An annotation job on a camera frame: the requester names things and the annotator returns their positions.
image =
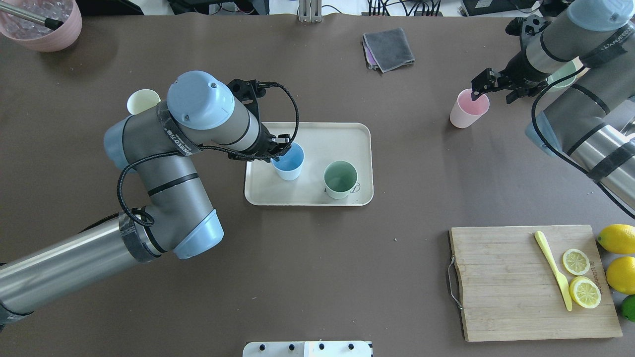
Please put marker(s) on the whole lemon outer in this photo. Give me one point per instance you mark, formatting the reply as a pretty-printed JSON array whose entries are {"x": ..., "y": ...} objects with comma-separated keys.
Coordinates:
[{"x": 618, "y": 238}]

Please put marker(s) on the upper lemon slice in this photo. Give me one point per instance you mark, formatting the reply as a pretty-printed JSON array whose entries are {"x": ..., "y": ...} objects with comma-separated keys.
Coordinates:
[{"x": 575, "y": 262}]

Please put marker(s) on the yellow plastic knife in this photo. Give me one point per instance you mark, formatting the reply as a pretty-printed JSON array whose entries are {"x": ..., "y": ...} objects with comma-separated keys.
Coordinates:
[{"x": 561, "y": 280}]

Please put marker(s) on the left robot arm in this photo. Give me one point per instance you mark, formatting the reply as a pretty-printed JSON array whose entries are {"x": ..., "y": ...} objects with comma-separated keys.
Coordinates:
[{"x": 164, "y": 205}]

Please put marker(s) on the lower lemon slice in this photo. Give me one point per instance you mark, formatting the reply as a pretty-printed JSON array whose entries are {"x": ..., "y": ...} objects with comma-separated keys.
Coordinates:
[{"x": 585, "y": 292}]

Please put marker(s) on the green cup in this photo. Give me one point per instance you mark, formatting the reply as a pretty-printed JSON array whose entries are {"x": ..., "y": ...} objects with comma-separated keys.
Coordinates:
[{"x": 340, "y": 179}]

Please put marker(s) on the cream rabbit tray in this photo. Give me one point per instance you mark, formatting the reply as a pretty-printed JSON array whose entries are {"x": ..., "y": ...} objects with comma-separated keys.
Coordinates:
[{"x": 323, "y": 143}]

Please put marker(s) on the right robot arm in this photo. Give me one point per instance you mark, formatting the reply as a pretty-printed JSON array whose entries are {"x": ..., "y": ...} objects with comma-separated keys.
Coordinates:
[{"x": 600, "y": 34}]

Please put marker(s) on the green lime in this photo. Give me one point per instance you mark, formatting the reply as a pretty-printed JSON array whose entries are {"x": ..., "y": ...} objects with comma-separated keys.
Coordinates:
[{"x": 628, "y": 308}]

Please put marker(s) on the whole lemon near lime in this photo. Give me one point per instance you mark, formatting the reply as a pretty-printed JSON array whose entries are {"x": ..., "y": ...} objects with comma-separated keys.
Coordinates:
[{"x": 620, "y": 275}]

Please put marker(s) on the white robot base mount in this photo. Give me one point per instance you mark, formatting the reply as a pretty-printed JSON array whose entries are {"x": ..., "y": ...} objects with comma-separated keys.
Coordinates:
[{"x": 345, "y": 348}]

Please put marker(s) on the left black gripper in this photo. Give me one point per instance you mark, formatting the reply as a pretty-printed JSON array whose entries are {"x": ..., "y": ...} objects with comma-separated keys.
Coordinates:
[{"x": 264, "y": 142}]

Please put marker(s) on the grey folded cloth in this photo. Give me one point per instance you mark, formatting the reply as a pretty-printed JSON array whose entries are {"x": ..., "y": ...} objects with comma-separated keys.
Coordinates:
[{"x": 390, "y": 48}]

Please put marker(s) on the pink bowl with ice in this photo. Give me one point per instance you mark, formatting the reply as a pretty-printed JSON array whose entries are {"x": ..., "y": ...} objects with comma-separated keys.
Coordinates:
[{"x": 39, "y": 38}]

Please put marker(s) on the green bowl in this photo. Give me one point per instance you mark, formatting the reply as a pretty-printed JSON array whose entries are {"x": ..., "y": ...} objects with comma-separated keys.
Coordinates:
[{"x": 567, "y": 69}]

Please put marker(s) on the purple folded cloth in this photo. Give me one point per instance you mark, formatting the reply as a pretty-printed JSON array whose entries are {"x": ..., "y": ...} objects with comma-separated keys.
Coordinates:
[{"x": 371, "y": 63}]

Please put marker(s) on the bamboo cutting board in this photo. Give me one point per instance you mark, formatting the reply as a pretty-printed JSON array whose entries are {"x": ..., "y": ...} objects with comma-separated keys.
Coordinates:
[{"x": 508, "y": 292}]

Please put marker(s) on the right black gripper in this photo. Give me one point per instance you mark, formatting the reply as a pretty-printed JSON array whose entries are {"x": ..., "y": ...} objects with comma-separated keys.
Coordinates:
[{"x": 515, "y": 67}]

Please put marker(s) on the lemon slice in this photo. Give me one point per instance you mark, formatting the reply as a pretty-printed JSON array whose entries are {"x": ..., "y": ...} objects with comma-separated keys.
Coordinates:
[
  {"x": 585, "y": 292},
  {"x": 575, "y": 262}
]

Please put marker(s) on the pink cup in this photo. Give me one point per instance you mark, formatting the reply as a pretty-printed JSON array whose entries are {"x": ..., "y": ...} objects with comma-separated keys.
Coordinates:
[{"x": 466, "y": 111}]

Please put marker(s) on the blue cup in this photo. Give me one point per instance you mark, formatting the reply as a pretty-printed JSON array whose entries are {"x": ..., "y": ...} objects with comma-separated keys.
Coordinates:
[{"x": 289, "y": 166}]

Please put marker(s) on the cream yellow cup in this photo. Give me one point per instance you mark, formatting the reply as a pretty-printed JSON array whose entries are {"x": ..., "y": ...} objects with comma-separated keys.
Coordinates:
[{"x": 142, "y": 100}]

